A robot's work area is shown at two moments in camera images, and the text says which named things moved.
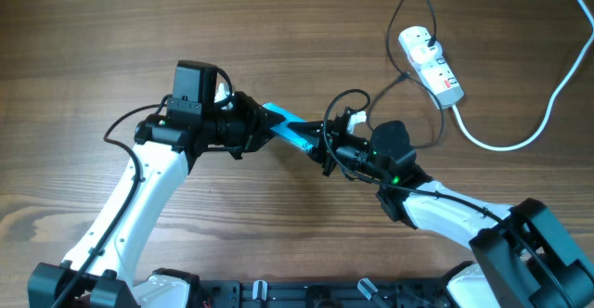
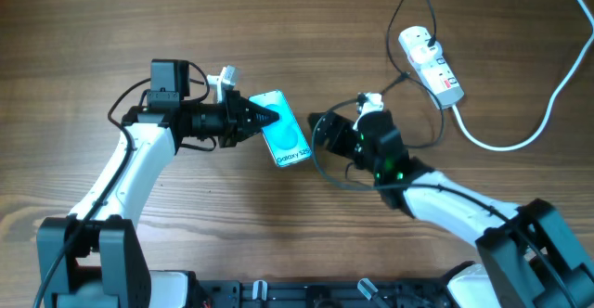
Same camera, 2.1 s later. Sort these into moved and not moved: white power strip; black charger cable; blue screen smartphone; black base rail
Moved: blue screen smartphone
Not moved: black base rail; white power strip; black charger cable
